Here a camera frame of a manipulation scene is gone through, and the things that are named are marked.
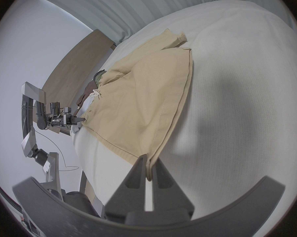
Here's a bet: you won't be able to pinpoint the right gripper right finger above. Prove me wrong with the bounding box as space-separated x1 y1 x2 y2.
152 158 195 217

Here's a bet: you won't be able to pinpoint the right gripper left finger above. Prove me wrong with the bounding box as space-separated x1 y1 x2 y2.
105 154 148 218

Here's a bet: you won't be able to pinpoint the beige shorts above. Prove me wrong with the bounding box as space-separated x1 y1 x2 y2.
80 28 194 182

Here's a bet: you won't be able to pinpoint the pile of clothes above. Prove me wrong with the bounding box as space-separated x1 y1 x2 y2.
76 69 107 109

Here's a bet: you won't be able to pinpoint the bed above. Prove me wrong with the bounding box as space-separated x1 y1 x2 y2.
41 0 297 222

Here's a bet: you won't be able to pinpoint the white curtain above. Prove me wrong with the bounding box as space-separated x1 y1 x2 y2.
33 0 214 45

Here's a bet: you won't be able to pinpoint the black cable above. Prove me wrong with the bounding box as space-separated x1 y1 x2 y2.
33 129 79 173

